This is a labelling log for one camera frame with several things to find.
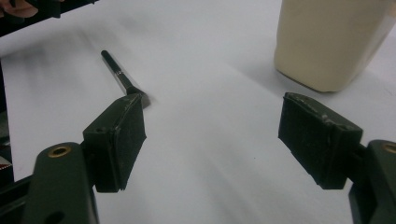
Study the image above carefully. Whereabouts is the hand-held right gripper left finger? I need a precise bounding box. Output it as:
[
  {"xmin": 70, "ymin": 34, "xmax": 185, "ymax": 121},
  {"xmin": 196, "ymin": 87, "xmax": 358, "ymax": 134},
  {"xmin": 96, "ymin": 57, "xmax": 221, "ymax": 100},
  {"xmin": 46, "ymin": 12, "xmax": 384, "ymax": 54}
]
[{"xmin": 82, "ymin": 92, "xmax": 148, "ymax": 194}]

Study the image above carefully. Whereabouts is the black-handled metal tool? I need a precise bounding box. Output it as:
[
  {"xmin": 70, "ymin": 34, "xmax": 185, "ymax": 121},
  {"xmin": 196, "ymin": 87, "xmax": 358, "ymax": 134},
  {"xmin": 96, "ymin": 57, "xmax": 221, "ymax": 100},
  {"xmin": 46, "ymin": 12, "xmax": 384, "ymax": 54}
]
[{"xmin": 100, "ymin": 49, "xmax": 152, "ymax": 109}]

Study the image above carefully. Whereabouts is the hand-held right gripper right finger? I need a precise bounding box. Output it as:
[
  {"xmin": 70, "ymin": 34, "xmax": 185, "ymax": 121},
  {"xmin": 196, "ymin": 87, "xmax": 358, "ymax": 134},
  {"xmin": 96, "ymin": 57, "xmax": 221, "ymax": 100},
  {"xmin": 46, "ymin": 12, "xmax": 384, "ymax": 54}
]
[{"xmin": 277, "ymin": 91, "xmax": 364, "ymax": 190}]

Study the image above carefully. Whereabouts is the cream plastic container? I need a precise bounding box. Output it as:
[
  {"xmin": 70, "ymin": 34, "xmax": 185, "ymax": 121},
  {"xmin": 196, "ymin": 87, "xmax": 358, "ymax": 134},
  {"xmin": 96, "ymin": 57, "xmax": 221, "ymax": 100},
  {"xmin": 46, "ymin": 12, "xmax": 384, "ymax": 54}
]
[{"xmin": 274, "ymin": 0, "xmax": 396, "ymax": 93}]

